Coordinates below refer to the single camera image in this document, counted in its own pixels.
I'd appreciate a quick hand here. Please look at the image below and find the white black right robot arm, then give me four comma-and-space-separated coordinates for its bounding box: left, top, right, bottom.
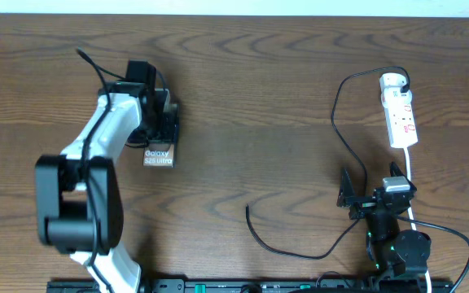
336, 162, 431, 279

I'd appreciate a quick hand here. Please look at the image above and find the white power strip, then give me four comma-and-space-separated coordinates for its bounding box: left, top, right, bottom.
381, 87, 418, 149

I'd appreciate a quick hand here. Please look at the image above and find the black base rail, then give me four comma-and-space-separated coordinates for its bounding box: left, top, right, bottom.
45, 278, 453, 293

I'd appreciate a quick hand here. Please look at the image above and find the white charger plug adapter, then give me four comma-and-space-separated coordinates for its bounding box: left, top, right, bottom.
379, 72, 407, 91

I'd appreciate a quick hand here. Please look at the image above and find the white power strip cord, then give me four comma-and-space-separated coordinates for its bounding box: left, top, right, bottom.
402, 146, 433, 293

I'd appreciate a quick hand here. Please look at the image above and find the black charging cable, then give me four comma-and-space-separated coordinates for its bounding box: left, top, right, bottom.
245, 66, 411, 260

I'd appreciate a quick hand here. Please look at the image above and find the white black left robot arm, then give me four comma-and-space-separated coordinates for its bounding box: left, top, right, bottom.
35, 81, 179, 292

